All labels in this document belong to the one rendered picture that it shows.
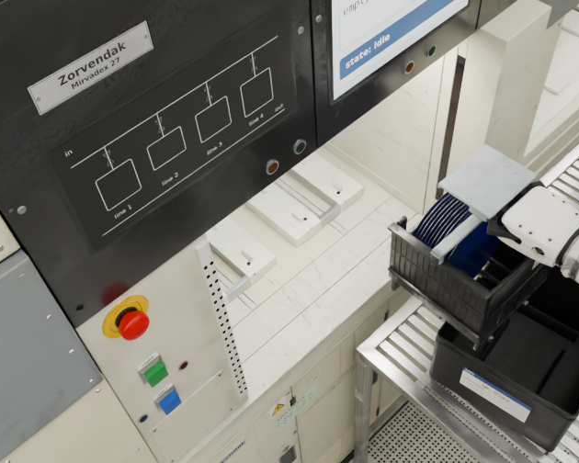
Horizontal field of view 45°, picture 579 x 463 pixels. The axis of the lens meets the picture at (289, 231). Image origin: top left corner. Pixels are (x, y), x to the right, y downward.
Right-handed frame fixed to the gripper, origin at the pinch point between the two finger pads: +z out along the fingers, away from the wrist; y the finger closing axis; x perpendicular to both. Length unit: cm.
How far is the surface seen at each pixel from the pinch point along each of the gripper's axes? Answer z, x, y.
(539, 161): 16, -45, 53
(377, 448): 12, -125, -6
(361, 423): 10, -86, -15
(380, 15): 15.0, 30.6, -10.6
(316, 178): 44, -35, 4
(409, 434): 8, -125, 5
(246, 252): 39, -34, -21
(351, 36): 14.9, 30.3, -15.8
